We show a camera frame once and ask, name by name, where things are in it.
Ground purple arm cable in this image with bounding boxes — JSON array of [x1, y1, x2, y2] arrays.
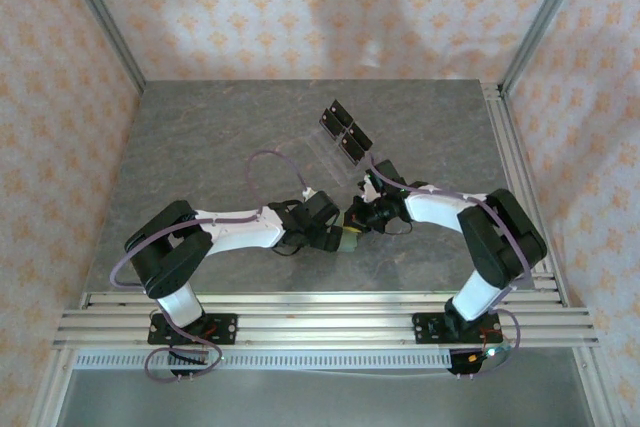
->
[[108, 149, 314, 384], [367, 156, 536, 379]]

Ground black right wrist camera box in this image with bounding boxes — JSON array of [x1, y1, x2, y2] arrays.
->
[[370, 159, 407, 190]]

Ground black gold-lined card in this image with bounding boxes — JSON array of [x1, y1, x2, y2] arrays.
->
[[338, 132, 367, 167], [346, 120, 374, 152], [319, 110, 347, 141]]

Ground patterned backdrop cloth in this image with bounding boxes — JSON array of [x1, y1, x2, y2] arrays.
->
[[0, 0, 640, 427]]

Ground aluminium frame post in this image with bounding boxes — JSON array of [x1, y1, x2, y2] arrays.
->
[[498, 0, 596, 97], [56, 0, 148, 97]]

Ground aluminium side rails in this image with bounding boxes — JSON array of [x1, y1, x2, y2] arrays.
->
[[481, 80, 570, 309]]

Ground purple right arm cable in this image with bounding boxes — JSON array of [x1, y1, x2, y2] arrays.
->
[[367, 156, 536, 379]]

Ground aluminium frame leg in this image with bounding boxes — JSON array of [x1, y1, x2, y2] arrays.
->
[[27, 348, 76, 427], [571, 346, 629, 427]]

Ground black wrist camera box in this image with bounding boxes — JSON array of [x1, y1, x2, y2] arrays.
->
[[301, 190, 342, 229], [370, 159, 407, 190]]

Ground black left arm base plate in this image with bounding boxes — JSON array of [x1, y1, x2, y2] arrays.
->
[[147, 313, 239, 347]]

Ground green card holder wallet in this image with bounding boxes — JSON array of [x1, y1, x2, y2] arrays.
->
[[337, 214, 360, 253]]

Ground white slotted cable tray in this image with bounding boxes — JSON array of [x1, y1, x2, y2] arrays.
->
[[73, 350, 454, 372]]

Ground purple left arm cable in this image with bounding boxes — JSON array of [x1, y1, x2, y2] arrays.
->
[[108, 149, 314, 384]]

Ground aluminium mounting rails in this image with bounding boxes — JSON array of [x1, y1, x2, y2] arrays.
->
[[52, 290, 600, 351]]

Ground black right gripper wire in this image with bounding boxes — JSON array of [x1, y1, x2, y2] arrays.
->
[[381, 216, 414, 237]]

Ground grey metal sheet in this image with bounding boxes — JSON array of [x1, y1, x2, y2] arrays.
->
[[57, 368, 599, 427]]

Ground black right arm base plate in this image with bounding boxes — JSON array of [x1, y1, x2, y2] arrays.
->
[[412, 311, 501, 346]]

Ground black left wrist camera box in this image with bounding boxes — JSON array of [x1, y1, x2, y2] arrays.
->
[[301, 190, 342, 229]]

